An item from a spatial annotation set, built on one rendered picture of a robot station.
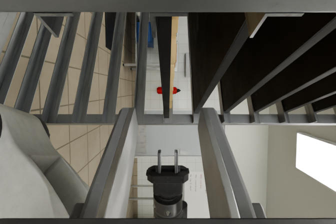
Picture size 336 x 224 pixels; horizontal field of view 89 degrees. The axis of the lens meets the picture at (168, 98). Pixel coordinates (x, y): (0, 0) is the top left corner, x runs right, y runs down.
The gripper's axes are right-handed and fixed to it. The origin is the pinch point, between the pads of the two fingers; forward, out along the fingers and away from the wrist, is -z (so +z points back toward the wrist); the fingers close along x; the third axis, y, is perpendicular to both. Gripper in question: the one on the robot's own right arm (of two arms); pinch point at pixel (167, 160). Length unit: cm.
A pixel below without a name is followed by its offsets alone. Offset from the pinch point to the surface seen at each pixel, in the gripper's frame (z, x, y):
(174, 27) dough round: -31.3, 0.9, 25.5
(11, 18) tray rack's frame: -46, -63, -28
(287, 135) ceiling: 98, 221, -256
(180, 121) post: -10.3, 3.8, -4.8
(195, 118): -11.2, 8.6, -5.0
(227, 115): -12.0, 18.5, -5.5
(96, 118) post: -11.3, -22.2, -5.3
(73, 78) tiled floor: -18, -78, -96
